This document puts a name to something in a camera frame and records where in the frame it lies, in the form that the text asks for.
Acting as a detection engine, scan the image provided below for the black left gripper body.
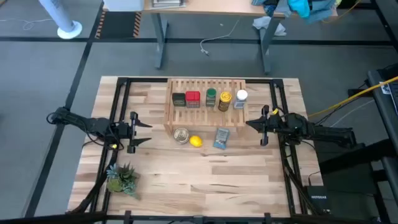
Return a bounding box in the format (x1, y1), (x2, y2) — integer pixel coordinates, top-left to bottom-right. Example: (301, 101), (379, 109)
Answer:
(115, 111), (138, 154)

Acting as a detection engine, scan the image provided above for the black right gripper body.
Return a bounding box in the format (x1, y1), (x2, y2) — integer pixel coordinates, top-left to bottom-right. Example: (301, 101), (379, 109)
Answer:
(260, 105), (293, 146)

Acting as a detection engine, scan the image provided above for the white-lidded bagel seasoning jar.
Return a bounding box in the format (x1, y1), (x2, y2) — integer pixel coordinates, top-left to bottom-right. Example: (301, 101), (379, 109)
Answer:
(233, 89), (249, 110)

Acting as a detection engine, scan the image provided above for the yellow-lidded onion spice jar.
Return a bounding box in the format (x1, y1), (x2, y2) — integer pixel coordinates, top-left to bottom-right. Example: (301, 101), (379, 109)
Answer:
(217, 91), (233, 113)

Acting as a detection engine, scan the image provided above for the dark green pepper tin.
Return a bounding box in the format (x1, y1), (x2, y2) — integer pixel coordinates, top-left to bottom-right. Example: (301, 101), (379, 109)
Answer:
(172, 92), (187, 108)

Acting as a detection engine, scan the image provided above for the wooden slatted shelf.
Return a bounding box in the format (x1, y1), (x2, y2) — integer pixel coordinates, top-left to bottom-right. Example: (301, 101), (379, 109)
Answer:
(164, 78), (249, 136)

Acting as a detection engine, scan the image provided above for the green-lidded spice jar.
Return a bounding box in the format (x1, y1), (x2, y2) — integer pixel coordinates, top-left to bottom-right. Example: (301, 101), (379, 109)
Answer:
(205, 88), (218, 108)

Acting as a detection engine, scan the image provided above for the red-lidded paprika tin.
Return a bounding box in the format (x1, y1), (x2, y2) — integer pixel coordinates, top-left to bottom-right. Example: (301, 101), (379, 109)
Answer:
(185, 91), (201, 109)

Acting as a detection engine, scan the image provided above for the blue snack packet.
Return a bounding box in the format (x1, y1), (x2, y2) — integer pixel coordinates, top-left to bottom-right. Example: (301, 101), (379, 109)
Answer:
(213, 127), (231, 150)

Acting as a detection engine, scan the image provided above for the tuna can with pull tab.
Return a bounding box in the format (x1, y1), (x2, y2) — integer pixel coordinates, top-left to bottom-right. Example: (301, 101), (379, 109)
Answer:
(173, 127), (190, 144)

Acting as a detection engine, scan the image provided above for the potted succulent plant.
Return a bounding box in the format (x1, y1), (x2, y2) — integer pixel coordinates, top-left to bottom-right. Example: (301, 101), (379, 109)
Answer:
(105, 163), (141, 200)

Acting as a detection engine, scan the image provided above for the yellow lemon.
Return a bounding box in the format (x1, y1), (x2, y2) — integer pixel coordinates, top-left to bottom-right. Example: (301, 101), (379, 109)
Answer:
(188, 135), (203, 148)

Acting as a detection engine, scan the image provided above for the black Netgear router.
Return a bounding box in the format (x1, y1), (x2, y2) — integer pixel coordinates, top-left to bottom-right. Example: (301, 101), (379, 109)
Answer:
(304, 185), (332, 214)

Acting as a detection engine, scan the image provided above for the white cloth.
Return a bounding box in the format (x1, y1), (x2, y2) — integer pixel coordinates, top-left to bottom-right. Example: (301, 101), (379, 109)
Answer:
(252, 16), (287, 37)

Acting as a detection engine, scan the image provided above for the black hazard-striped floor mat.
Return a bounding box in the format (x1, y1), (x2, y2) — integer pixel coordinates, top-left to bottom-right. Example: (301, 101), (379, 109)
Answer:
(95, 11), (142, 39)

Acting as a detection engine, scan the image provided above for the black side desk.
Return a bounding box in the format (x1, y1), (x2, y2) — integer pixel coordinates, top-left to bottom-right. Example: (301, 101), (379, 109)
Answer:
(366, 63), (398, 206)

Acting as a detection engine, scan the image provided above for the pile of clothes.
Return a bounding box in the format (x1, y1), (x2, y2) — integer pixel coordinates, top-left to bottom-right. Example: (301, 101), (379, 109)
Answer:
(251, 0), (343, 25)

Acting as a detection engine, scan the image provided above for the wooden desk with grey legs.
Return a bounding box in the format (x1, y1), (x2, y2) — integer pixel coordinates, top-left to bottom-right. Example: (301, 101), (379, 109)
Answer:
(102, 0), (338, 75)

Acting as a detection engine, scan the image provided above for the white storage box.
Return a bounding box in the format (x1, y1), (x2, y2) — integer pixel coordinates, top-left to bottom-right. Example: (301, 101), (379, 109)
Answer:
(103, 0), (146, 12)

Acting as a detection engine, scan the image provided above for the stack of papers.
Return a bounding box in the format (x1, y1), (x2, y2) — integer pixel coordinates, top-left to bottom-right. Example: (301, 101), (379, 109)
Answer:
(151, 0), (187, 9)

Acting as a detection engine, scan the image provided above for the black aluminium table frame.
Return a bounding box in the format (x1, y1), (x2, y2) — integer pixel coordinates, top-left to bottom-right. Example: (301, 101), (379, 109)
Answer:
(67, 77), (332, 224)

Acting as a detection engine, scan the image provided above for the grey floor cable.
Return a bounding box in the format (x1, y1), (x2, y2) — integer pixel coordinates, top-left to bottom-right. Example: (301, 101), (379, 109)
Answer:
(200, 15), (242, 57)

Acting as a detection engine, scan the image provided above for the yellow cable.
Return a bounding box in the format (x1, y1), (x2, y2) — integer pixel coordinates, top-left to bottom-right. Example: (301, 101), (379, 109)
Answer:
(307, 76), (398, 118)

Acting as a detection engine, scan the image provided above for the white floor cable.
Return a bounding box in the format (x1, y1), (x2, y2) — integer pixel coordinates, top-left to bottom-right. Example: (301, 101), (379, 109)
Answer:
(0, 17), (53, 31)

